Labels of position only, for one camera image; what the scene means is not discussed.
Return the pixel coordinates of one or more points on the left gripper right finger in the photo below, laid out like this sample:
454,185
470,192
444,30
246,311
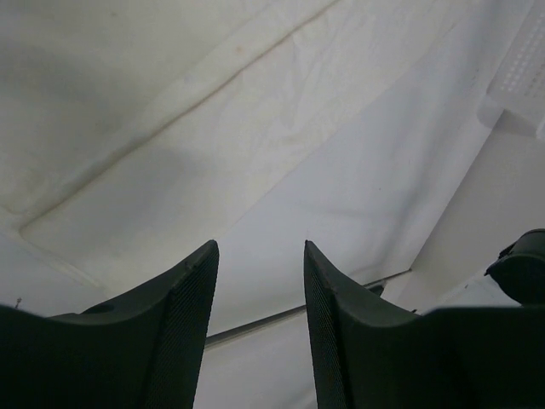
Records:
370,353

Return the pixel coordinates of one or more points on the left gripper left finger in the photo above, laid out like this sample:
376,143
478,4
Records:
141,349

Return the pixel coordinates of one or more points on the white t shirt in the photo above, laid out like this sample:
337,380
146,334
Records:
133,131

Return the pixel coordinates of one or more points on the white plastic basket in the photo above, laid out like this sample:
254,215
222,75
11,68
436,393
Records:
518,85

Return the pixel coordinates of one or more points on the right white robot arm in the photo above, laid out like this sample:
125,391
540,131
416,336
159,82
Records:
519,269

